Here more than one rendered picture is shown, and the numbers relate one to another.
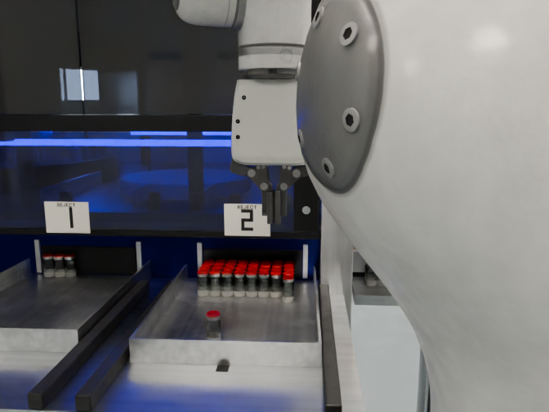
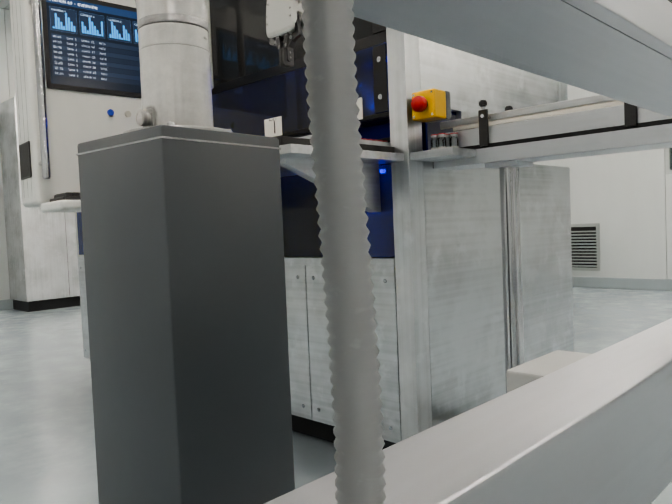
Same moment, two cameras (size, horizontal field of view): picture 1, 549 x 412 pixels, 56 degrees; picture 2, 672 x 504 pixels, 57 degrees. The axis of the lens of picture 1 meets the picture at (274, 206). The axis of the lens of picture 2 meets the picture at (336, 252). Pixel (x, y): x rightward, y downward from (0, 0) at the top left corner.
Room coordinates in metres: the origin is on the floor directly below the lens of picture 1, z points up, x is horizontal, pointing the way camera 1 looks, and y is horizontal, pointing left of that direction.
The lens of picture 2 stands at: (-0.46, -1.04, 0.70)
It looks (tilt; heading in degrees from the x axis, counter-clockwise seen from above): 3 degrees down; 40
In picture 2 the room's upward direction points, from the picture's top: 2 degrees counter-clockwise
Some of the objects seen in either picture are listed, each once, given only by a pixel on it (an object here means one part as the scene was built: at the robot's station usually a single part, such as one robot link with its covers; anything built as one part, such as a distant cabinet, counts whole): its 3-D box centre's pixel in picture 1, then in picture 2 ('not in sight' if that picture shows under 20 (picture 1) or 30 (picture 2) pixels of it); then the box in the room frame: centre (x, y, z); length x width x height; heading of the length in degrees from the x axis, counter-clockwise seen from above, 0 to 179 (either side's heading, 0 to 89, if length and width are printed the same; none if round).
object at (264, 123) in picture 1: (274, 116); (284, 12); (0.62, 0.00, 1.21); 0.10 x 0.07 x 0.11; 86
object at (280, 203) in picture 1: (287, 194); (291, 50); (0.62, -0.02, 1.12); 0.03 x 0.03 x 0.07; 86
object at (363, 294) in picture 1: (384, 288); (446, 155); (0.98, -0.22, 0.87); 0.14 x 0.13 x 0.02; 176
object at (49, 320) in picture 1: (48, 296); not in sight; (0.86, 0.40, 0.90); 0.34 x 0.26 x 0.04; 176
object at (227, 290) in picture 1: (245, 284); not in sight; (0.90, 0.05, 0.90); 0.18 x 0.02 x 0.05; 87
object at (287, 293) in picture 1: (287, 288); not in sight; (0.87, -0.02, 0.90); 0.02 x 0.02 x 0.05
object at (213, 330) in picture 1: (213, 329); not in sight; (0.71, 0.09, 0.90); 0.02 x 0.02 x 0.04
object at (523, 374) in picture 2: not in sight; (554, 403); (0.19, -0.79, 0.50); 0.12 x 0.05 x 0.09; 176
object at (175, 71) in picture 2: not in sight; (176, 86); (0.20, -0.13, 0.95); 0.19 x 0.19 x 0.18
